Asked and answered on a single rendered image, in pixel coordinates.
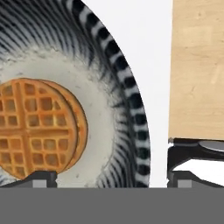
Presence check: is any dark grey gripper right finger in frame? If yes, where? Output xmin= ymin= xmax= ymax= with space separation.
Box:
xmin=166 ymin=170 xmax=224 ymax=188

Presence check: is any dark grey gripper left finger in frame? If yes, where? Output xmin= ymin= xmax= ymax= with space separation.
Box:
xmin=0 ymin=171 xmax=58 ymax=188

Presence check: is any black and white striped bowl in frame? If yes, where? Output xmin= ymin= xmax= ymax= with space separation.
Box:
xmin=0 ymin=0 xmax=152 ymax=188

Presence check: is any golden round waffle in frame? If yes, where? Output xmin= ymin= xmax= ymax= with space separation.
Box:
xmin=0 ymin=77 xmax=89 ymax=180

